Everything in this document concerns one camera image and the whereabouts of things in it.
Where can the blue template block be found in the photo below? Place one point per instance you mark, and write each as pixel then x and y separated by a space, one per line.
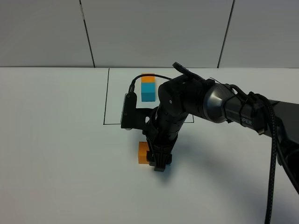
pixel 148 92

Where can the orange template block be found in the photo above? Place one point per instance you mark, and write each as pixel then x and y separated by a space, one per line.
pixel 148 78

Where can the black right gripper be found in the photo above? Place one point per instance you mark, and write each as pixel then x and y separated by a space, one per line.
pixel 161 136

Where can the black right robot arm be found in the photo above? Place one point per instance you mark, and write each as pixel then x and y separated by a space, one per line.
pixel 190 94

